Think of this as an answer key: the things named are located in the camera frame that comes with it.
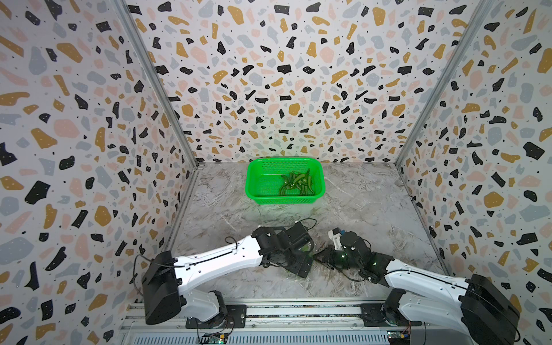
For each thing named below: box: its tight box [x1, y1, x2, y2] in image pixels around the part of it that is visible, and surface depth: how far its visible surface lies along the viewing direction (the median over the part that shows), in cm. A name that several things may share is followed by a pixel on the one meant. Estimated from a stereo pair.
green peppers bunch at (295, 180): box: [279, 168, 315, 195], surface depth 112 cm
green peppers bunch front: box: [278, 168, 315, 196], surface depth 112 cm
